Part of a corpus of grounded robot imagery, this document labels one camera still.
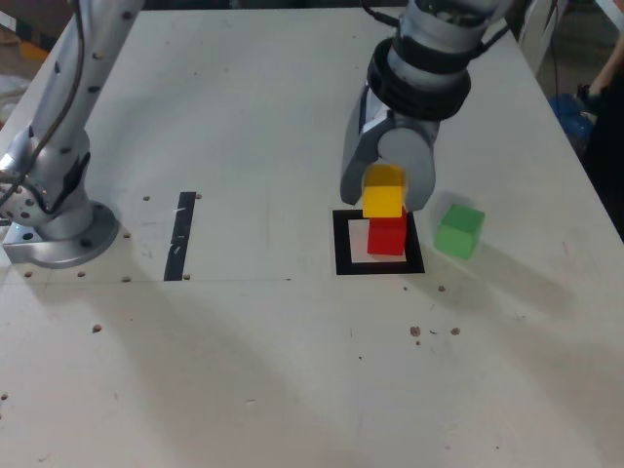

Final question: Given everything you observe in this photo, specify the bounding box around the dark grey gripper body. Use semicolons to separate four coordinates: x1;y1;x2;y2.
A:
358;81;444;148

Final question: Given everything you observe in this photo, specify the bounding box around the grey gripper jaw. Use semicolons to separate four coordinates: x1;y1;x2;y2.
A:
377;127;438;213
338;133;382;207

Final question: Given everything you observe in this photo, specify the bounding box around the yellow cube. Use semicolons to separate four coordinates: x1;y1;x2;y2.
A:
362;164;409;219

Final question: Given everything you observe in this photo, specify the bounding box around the red cube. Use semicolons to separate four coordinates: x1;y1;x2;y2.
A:
367;207;409;257

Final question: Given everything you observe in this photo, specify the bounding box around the green cube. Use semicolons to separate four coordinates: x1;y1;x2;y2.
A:
433;203;487;260

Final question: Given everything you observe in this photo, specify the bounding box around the black tape square outline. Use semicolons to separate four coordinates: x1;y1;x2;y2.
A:
331;208;426;276

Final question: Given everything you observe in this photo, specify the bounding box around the blue plastic bag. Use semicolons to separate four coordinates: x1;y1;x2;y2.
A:
548;92;596;157

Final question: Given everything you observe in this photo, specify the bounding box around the black tape strip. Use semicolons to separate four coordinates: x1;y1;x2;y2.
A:
163;191;198;283

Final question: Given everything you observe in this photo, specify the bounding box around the person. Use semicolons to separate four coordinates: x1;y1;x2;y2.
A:
579;46;624;243

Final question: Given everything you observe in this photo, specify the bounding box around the white metal beam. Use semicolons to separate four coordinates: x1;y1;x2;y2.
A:
595;0;624;31

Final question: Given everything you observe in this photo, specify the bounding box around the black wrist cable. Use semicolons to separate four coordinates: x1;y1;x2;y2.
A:
359;0;406;30

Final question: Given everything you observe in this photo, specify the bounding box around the white metal frame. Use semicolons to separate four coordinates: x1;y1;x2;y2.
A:
517;0;571;79

